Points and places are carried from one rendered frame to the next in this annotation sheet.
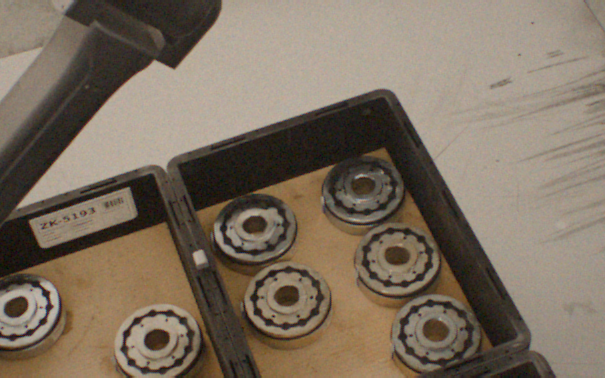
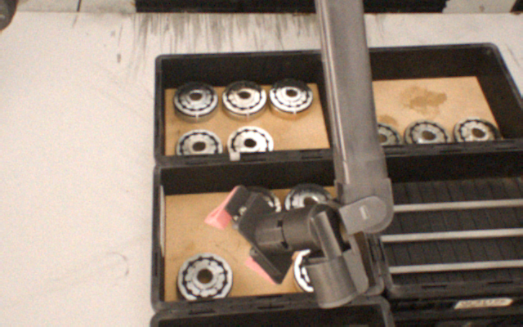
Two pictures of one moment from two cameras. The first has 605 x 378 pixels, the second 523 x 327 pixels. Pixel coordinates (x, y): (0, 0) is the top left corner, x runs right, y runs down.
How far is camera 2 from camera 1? 103 cm
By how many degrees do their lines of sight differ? 47
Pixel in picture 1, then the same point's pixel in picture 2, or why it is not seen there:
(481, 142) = (151, 76)
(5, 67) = not seen: outside the picture
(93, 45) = not seen: outside the picture
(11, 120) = (351, 20)
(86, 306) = (207, 248)
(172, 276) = (205, 199)
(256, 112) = (71, 163)
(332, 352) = (279, 141)
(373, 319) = (266, 121)
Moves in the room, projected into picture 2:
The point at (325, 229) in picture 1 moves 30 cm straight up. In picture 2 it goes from (205, 126) to (201, 24)
